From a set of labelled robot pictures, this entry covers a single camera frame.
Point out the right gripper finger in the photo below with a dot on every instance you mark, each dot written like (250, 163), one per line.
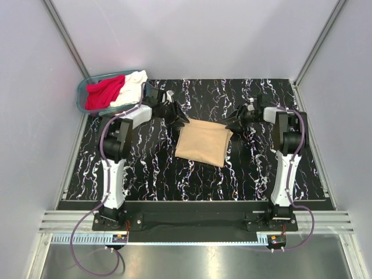
(234, 115)
(235, 127)

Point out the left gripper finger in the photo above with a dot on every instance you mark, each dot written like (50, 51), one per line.
(176, 124)
(181, 117)

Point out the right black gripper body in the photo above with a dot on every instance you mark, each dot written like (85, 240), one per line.
(247, 117)

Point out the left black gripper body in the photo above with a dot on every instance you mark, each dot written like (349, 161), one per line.
(168, 112)

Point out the tan polo shirt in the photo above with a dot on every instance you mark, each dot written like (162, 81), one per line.
(204, 142)

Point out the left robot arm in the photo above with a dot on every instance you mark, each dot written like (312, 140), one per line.
(114, 146)

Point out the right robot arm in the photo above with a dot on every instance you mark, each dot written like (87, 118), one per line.
(290, 139)

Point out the teal laundry basket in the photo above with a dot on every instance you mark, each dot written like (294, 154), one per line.
(82, 93)

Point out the white shirt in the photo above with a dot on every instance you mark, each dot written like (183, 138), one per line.
(131, 91)

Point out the red shirt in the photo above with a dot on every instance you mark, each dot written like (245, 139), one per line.
(102, 93)

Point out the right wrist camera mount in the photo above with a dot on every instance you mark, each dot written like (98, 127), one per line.
(251, 104)

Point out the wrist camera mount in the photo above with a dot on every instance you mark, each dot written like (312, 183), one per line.
(251, 104)
(168, 96)

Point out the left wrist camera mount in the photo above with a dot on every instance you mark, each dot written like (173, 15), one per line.
(168, 96)

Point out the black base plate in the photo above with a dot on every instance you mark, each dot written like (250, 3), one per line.
(252, 209)

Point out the right aluminium frame post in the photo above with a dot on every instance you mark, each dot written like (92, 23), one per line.
(333, 17)

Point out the aluminium frame post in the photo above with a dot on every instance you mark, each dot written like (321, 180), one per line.
(66, 38)
(333, 17)

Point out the aluminium rail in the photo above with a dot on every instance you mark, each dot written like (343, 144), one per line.
(320, 222)

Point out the left aluminium frame post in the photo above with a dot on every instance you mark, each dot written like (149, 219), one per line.
(66, 38)

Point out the white slotted cable duct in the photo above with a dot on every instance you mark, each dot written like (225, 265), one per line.
(117, 239)

